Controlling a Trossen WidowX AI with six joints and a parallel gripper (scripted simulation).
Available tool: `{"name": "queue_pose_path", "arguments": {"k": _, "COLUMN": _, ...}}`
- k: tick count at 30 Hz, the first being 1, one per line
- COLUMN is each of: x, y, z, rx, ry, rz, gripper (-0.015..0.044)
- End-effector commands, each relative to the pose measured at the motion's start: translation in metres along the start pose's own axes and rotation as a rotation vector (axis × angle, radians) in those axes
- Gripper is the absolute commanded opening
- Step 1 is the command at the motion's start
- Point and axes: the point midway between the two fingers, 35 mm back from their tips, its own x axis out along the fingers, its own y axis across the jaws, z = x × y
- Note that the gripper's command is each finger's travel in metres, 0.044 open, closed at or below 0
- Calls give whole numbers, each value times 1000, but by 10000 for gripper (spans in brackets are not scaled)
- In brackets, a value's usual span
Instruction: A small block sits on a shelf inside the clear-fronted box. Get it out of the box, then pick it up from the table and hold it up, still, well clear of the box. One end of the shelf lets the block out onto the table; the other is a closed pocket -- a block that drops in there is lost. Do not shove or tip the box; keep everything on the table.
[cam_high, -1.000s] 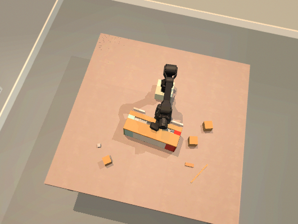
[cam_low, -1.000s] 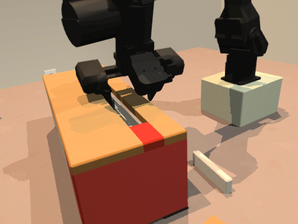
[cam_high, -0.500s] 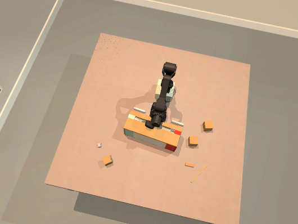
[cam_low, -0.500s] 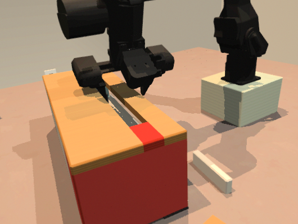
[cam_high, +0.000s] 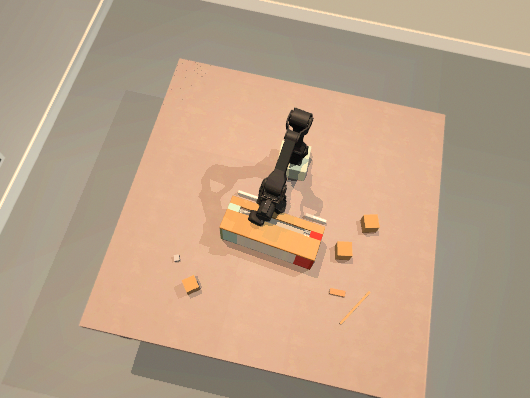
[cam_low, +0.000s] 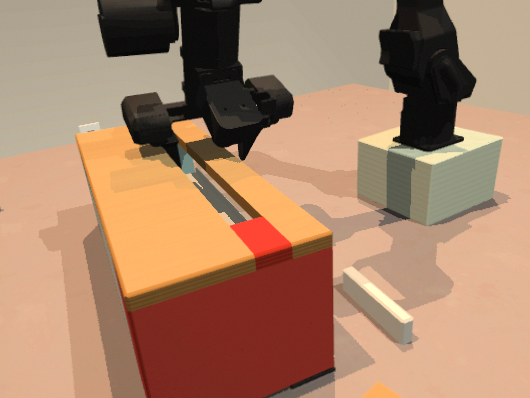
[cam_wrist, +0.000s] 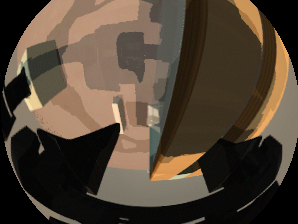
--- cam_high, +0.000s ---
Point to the small orange flat bar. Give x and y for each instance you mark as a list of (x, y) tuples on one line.
[(337, 292)]

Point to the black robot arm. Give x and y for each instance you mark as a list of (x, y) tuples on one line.
[(293, 151)]

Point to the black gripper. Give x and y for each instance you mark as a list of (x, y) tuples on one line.
[(252, 216)]

